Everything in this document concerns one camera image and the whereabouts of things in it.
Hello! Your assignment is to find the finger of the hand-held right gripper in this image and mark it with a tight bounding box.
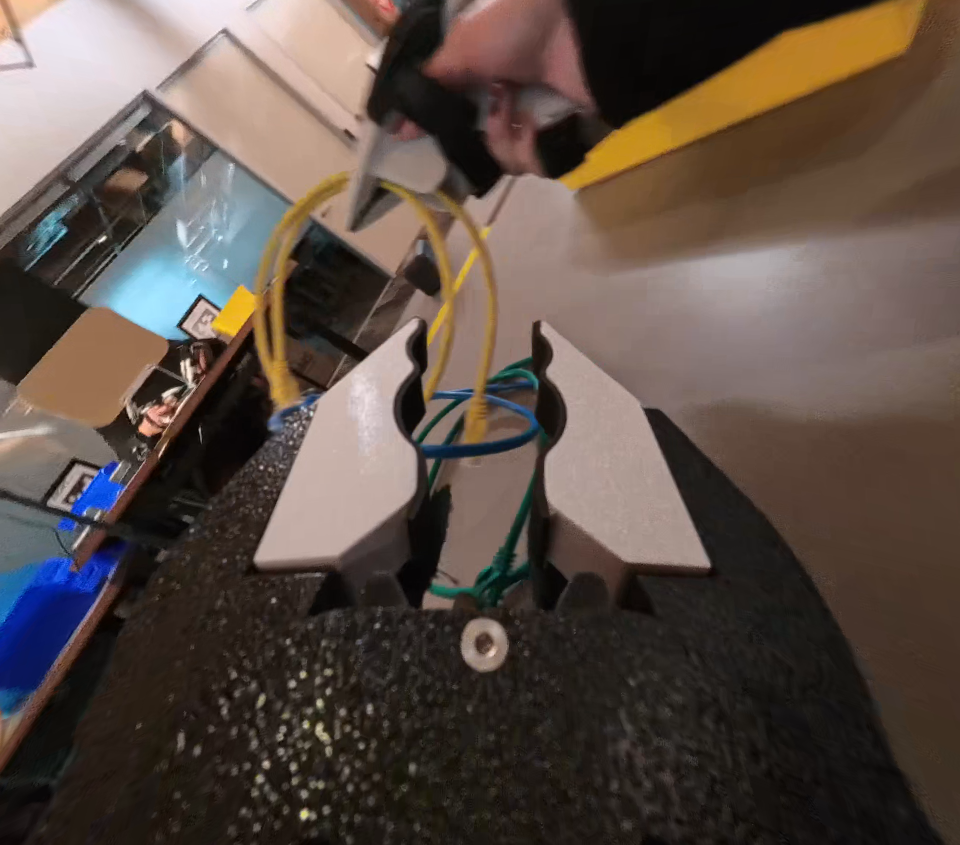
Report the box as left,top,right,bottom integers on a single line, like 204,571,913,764
348,121,453,233

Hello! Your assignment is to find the small wooden screen board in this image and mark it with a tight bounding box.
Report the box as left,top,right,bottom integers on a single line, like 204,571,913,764
16,307,170,428

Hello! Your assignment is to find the small blue bin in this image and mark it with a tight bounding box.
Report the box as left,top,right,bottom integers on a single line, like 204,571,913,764
56,462,130,533

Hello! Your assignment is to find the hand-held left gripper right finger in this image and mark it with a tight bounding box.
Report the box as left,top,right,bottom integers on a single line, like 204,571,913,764
531,320,712,580

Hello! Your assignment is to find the black fabric panel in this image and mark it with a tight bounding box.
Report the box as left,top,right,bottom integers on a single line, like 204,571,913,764
0,260,85,383

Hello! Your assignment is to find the green ethernet cable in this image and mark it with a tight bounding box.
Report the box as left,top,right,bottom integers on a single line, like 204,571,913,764
414,357,554,608

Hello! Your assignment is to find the blue ethernet cable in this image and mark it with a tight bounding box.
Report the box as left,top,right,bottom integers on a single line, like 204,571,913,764
267,389,550,462

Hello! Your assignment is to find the framed tag sign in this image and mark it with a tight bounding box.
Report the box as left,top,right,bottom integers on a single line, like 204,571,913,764
45,458,100,510
180,295,224,341

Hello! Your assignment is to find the blue plastic bins stack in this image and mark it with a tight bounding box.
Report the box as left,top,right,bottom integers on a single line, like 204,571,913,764
0,541,127,711

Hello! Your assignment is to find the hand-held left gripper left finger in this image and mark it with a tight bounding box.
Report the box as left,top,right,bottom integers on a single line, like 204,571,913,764
253,318,432,575

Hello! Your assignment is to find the yellow plastic bin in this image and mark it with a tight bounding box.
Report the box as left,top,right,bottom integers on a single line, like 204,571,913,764
558,0,948,191

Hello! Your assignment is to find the person's right hand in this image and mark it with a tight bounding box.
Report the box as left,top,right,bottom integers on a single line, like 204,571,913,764
386,0,597,180

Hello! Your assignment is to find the small yellow bin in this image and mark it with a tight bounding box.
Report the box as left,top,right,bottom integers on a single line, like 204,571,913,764
213,286,258,335

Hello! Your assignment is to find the brown wooden desk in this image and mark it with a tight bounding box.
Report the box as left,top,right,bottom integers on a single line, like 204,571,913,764
71,312,258,572
0,556,130,767

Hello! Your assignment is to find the yellow tape strip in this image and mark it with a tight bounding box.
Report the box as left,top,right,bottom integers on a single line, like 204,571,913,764
427,226,492,329

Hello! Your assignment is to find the yellow ethernet cable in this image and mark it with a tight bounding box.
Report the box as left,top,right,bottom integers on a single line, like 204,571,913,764
253,172,499,447

